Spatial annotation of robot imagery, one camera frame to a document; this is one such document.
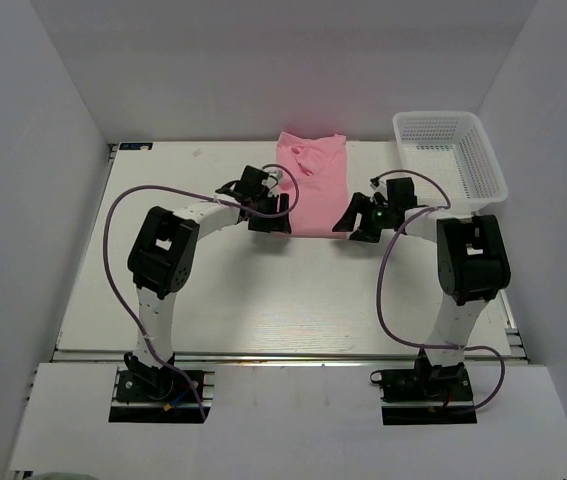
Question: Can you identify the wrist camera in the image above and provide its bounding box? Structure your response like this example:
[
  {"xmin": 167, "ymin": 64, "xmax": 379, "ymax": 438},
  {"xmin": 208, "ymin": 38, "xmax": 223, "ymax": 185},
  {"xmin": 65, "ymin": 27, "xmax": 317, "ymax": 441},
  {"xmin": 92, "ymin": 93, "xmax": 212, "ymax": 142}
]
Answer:
[
  {"xmin": 370, "ymin": 177, "xmax": 388, "ymax": 205},
  {"xmin": 234, "ymin": 166, "xmax": 282, "ymax": 202}
]

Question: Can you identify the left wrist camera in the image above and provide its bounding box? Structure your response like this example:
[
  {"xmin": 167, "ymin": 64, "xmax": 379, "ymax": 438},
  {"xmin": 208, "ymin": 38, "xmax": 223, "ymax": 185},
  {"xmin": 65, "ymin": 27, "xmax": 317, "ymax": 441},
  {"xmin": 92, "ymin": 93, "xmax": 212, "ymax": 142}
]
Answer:
[{"xmin": 234, "ymin": 166, "xmax": 282, "ymax": 202}]

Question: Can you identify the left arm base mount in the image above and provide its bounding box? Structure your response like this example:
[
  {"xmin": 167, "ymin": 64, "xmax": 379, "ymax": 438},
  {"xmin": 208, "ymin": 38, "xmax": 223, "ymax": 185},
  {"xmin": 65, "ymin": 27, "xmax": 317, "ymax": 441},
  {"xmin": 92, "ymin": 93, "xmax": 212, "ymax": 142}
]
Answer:
[{"xmin": 108, "ymin": 352, "xmax": 214, "ymax": 425}]

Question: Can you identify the blue label sticker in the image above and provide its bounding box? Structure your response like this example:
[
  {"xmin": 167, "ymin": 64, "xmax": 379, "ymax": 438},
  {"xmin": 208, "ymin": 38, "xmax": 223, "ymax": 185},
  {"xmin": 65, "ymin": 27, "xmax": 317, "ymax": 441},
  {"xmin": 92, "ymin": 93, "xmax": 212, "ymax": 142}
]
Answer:
[{"xmin": 118, "ymin": 142, "xmax": 153, "ymax": 151}]

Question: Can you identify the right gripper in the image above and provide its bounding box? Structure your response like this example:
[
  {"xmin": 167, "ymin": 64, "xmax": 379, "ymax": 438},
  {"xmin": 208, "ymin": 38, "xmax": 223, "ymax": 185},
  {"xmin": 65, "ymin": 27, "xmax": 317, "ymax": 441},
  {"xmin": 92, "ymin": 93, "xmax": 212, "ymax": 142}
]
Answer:
[{"xmin": 333, "ymin": 192, "xmax": 396, "ymax": 243}]

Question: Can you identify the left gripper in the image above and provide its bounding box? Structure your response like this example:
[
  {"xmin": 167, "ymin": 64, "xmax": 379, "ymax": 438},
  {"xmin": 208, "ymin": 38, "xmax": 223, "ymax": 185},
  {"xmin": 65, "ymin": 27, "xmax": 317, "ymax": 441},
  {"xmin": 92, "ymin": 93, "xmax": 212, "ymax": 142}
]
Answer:
[{"xmin": 248, "ymin": 192, "xmax": 291, "ymax": 234}]

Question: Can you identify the white plastic basket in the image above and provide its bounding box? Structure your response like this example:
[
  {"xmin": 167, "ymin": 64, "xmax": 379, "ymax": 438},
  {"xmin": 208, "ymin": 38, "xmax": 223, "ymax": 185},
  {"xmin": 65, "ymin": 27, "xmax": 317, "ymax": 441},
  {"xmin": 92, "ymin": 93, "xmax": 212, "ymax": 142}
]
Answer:
[{"xmin": 392, "ymin": 111, "xmax": 508, "ymax": 214}]

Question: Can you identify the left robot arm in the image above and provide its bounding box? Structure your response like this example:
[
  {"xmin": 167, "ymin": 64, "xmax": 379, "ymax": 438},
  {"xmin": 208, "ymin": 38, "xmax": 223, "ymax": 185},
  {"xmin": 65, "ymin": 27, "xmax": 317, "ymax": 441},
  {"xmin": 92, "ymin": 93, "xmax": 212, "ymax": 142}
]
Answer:
[{"xmin": 126, "ymin": 185, "xmax": 293, "ymax": 399}]

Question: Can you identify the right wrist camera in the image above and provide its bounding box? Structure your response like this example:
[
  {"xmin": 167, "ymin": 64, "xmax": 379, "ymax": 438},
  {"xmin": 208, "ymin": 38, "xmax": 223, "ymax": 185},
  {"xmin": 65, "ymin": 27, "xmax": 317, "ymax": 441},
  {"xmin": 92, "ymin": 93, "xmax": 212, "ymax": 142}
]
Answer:
[{"xmin": 370, "ymin": 177, "xmax": 388, "ymax": 205}]

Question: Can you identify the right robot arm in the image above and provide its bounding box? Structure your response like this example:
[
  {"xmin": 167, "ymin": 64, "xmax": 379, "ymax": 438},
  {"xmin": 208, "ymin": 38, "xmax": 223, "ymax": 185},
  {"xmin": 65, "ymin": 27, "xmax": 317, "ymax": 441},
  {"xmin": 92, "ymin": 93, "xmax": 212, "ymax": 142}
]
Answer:
[{"xmin": 332, "ymin": 169, "xmax": 511, "ymax": 399}]

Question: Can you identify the pink t shirt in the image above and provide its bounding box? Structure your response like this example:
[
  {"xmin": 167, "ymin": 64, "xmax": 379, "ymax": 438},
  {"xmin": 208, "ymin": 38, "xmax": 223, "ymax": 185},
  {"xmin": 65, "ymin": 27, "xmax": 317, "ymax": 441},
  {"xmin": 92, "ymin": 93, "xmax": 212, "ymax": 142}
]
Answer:
[{"xmin": 276, "ymin": 132, "xmax": 350, "ymax": 239}]

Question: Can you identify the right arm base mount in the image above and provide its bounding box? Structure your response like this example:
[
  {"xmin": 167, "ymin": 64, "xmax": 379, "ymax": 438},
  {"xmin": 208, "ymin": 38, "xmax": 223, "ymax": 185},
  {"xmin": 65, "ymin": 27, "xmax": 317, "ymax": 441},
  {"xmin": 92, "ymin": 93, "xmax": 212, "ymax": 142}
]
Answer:
[{"xmin": 369, "ymin": 351, "xmax": 477, "ymax": 426}]

